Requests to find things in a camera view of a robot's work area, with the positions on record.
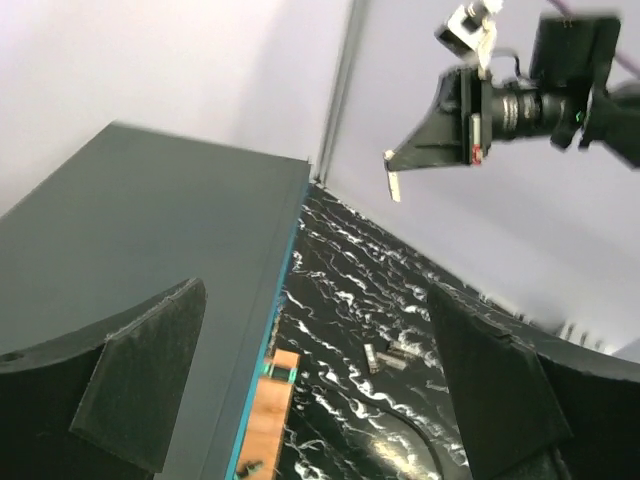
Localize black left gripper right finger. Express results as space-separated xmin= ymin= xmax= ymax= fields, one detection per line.
xmin=427 ymin=284 xmax=639 ymax=479

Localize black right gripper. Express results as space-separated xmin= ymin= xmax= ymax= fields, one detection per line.
xmin=384 ymin=67 xmax=493 ymax=172

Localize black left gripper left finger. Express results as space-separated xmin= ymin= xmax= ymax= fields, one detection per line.
xmin=1 ymin=279 xmax=206 ymax=479

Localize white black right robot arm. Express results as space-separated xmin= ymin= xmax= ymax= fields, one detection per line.
xmin=384 ymin=2 xmax=639 ymax=174

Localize silver SFP module plug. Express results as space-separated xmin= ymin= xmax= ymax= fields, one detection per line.
xmin=363 ymin=343 xmax=380 ymax=375
xmin=376 ymin=340 xmax=421 ymax=370

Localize wooden board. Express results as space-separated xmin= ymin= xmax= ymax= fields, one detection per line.
xmin=234 ymin=349 xmax=300 ymax=480

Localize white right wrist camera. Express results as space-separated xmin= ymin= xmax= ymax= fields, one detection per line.
xmin=434 ymin=0 xmax=503 ymax=79

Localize dark grey network switch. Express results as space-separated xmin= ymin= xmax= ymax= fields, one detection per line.
xmin=1 ymin=123 xmax=310 ymax=479

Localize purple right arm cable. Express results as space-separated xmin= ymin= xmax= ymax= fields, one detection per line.
xmin=547 ymin=0 xmax=640 ymax=79

